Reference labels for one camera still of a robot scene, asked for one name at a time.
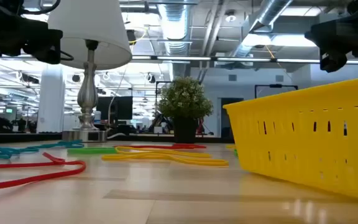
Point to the green rubber band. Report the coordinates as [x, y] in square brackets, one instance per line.
[235, 152]
[92, 151]

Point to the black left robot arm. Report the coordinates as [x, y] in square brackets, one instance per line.
[2, 28]

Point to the yellow slotted plastic bin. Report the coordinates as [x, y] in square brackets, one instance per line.
[306, 149]

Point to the white shade silver table lamp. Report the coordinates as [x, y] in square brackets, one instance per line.
[89, 31]

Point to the black computer monitor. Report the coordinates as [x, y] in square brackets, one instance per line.
[123, 107]

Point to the long ceiling light strip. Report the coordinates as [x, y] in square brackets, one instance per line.
[182, 58]

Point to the small potted plant black pot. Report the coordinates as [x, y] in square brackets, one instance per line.
[183, 99]

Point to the silver ventilation duct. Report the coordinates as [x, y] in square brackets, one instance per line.
[272, 12]
[174, 25]

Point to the black metal stand frame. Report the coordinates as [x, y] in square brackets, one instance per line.
[163, 81]
[275, 86]

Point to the black aluminium table frame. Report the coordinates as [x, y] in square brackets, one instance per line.
[26, 137]

